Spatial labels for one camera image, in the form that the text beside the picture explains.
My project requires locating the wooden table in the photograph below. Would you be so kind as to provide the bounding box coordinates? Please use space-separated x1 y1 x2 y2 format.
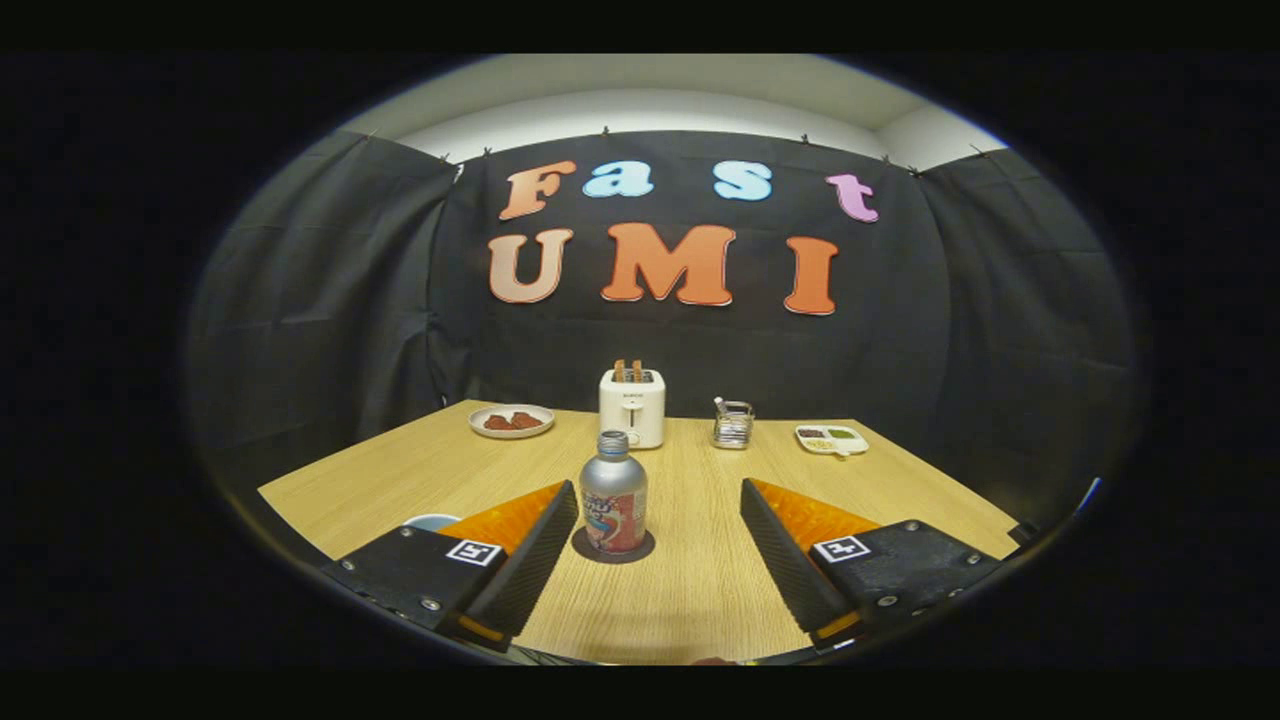
257 400 1021 666

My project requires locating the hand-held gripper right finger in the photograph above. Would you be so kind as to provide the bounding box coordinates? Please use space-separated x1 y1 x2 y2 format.
740 478 1004 651

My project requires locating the black backdrop cloth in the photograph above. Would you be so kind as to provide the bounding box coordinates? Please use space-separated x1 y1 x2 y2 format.
185 130 1136 531

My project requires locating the silver juice bottle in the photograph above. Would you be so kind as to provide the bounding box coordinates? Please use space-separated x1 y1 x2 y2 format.
579 430 649 554

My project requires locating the white toaster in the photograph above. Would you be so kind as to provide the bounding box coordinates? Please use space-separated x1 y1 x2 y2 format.
598 368 667 450

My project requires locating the metal wire holder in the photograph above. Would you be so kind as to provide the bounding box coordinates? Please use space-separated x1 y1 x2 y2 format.
712 396 756 451

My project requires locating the white divided snack tray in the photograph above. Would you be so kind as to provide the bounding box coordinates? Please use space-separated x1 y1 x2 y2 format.
794 424 870 458

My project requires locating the dark brown round coaster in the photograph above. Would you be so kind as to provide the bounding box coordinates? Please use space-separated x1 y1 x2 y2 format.
571 527 657 565

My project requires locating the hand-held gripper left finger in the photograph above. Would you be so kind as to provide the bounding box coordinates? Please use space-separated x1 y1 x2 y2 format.
322 480 581 653

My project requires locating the white round plate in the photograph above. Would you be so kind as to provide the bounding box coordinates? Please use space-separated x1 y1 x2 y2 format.
468 404 556 440

